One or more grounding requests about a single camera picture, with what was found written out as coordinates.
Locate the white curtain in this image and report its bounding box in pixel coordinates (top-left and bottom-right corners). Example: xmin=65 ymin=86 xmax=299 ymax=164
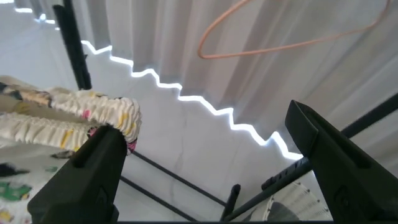
xmin=14 ymin=0 xmax=398 ymax=156

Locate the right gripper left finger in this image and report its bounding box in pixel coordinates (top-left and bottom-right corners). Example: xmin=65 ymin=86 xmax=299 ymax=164
xmin=27 ymin=124 xmax=128 ymax=224

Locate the black clothes rack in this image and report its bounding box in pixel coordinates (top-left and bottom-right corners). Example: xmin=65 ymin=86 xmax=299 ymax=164
xmin=52 ymin=0 xmax=398 ymax=222

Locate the cream printed garment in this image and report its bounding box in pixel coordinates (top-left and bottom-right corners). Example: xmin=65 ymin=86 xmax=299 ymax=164
xmin=0 ymin=74 xmax=143 ymax=224

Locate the white laundry basket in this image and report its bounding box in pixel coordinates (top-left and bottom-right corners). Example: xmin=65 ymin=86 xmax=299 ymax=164
xmin=245 ymin=181 xmax=334 ymax=222

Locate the pink clothes hanger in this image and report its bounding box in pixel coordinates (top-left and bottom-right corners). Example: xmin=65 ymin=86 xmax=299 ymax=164
xmin=197 ymin=0 xmax=391 ymax=60

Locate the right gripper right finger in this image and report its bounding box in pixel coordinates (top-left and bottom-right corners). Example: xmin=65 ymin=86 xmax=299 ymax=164
xmin=284 ymin=99 xmax=398 ymax=223

